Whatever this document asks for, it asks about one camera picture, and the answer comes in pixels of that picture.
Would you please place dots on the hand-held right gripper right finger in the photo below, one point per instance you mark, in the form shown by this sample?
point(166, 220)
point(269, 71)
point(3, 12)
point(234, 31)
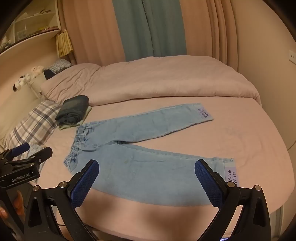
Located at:
point(208, 185)

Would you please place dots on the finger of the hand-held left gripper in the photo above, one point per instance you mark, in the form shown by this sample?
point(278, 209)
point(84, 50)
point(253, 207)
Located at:
point(40, 154)
point(20, 148)

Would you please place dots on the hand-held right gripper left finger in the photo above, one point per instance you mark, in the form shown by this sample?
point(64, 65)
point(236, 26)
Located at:
point(84, 184)

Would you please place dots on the light blue denim pants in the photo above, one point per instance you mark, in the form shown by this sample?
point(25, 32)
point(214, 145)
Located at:
point(138, 171)

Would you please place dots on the person's left hand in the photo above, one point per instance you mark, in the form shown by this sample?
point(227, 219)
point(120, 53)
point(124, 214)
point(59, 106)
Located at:
point(3, 213)

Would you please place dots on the grey plaid pillow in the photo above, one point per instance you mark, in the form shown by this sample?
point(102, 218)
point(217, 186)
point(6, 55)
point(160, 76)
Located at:
point(30, 125)

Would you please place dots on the folded light green cloth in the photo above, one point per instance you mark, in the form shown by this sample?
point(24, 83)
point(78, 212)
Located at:
point(67, 127)

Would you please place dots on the folded dark denim jeans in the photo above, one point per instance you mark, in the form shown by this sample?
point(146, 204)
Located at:
point(71, 109)

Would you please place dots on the black and white plush dog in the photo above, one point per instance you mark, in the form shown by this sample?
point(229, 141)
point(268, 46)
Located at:
point(20, 82)

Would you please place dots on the dark blue cushion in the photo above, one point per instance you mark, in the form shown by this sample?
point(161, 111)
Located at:
point(49, 74)

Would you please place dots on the white plush toy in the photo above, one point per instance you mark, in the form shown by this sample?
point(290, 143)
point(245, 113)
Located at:
point(37, 69)

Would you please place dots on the blue plaid pillow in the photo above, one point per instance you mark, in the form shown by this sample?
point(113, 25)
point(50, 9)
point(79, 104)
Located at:
point(59, 64)

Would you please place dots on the curved beige headboard shelf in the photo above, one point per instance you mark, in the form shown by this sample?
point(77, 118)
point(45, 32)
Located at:
point(27, 44)

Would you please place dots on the straw-coloured tassel fringe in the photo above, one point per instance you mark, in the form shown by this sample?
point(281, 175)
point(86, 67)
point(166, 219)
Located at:
point(63, 44)

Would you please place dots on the pink duvet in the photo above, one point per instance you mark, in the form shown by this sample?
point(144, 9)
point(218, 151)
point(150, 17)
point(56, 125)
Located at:
point(161, 78)

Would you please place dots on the white shelf unit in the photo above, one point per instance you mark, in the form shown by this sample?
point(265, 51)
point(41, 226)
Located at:
point(30, 20)

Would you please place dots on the pink curtain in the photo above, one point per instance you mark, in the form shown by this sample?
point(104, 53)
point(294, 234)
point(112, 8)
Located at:
point(210, 30)
point(92, 32)

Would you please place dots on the pink grey striped folded fabric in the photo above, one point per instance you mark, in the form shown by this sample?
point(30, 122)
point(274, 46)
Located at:
point(150, 30)

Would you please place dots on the white wall socket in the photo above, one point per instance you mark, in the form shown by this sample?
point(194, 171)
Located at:
point(292, 56)

